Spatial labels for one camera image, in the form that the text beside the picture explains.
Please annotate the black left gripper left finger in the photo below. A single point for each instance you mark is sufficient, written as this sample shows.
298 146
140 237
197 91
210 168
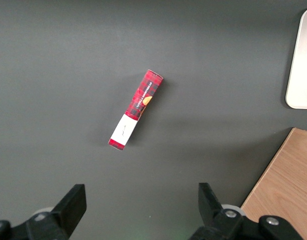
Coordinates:
68 207

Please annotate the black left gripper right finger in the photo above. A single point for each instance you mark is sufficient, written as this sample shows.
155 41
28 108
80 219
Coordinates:
213 212

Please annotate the white tray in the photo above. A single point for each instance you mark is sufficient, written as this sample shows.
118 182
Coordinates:
302 65

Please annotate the light wooden board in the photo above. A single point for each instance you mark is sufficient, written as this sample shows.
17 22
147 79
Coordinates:
286 180

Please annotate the red plaid shortbread box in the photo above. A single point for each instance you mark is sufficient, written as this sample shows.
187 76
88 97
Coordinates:
137 110

